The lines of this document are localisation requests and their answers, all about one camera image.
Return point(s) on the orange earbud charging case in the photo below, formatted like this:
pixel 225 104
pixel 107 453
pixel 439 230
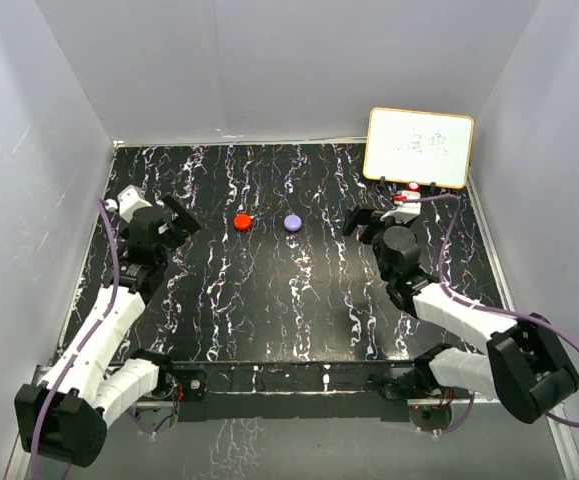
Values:
pixel 242 222

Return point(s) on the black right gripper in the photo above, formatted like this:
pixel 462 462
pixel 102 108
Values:
pixel 361 216

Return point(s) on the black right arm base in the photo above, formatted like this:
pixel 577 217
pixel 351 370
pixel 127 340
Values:
pixel 410 383

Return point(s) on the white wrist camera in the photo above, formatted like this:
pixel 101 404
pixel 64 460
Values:
pixel 128 201
pixel 406 207

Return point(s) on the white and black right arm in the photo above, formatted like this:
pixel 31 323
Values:
pixel 521 363

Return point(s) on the white board yellow frame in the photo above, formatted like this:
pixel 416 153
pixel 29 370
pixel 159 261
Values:
pixel 423 147

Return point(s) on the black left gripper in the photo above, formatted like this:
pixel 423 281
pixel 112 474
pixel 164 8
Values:
pixel 184 225

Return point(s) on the purple charging case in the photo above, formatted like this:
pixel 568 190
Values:
pixel 292 223

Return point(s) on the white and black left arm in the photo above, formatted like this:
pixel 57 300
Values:
pixel 67 414

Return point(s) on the aluminium front rail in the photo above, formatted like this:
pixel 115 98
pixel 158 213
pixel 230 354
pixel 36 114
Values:
pixel 289 387

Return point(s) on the red emergency button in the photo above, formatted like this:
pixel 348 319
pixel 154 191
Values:
pixel 413 186

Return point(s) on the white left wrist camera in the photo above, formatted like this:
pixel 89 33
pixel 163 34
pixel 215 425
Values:
pixel 128 201

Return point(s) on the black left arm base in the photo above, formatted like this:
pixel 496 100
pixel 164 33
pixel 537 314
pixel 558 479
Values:
pixel 177 383

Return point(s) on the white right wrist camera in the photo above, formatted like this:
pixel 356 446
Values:
pixel 406 207

